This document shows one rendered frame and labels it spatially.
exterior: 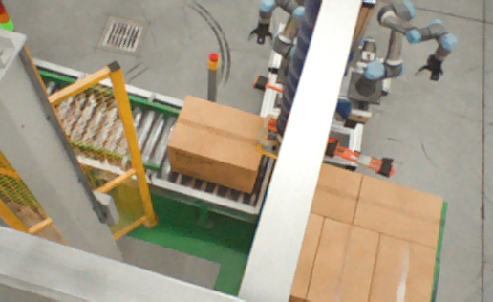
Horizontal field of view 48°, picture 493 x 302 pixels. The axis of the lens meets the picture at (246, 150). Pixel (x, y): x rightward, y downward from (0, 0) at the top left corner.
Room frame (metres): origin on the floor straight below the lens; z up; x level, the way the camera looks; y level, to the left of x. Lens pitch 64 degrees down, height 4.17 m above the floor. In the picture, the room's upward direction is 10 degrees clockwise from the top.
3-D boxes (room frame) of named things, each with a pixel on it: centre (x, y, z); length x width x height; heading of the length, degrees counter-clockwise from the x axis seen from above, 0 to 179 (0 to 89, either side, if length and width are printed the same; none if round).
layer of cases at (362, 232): (1.27, -0.80, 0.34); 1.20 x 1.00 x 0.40; 83
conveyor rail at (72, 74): (2.12, 0.94, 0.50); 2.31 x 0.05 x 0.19; 83
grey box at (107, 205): (0.84, 0.67, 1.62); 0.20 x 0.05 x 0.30; 83
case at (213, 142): (1.70, 0.19, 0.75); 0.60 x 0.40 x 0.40; 83
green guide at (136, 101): (2.10, 1.30, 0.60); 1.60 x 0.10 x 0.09; 83
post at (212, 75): (2.22, 0.33, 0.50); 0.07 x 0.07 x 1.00; 83
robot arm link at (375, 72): (2.18, -0.74, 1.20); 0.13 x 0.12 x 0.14; 117
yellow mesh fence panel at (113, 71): (1.06, 0.91, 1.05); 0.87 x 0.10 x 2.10; 135
